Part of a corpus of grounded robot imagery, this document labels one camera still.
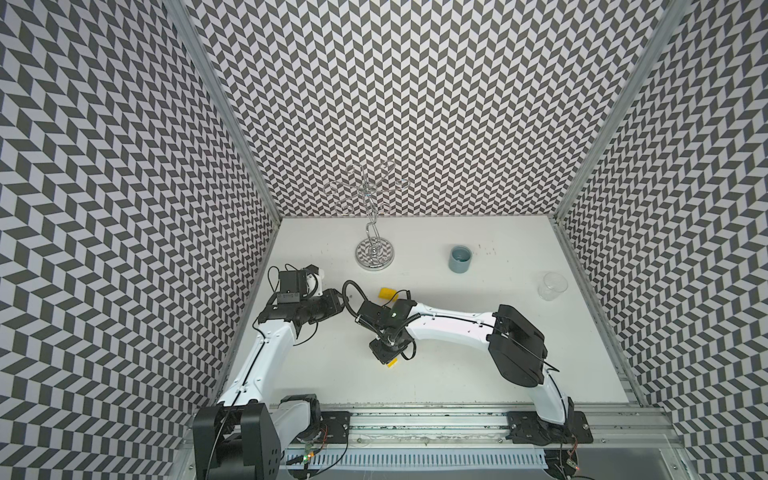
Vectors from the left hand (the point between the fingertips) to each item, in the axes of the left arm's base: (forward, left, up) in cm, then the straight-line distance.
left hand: (342, 302), depth 83 cm
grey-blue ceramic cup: (+20, -37, -7) cm, 43 cm away
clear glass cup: (+9, -65, -6) cm, 65 cm away
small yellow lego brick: (-16, -15, -1) cm, 22 cm away
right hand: (-12, -13, -10) cm, 20 cm away
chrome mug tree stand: (+25, -7, -9) cm, 27 cm away
